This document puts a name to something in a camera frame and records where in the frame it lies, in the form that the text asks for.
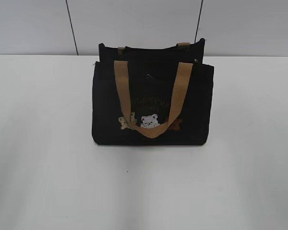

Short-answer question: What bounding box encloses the black canvas tote bag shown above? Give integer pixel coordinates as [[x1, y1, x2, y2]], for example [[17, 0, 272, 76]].
[[92, 38, 214, 146]]

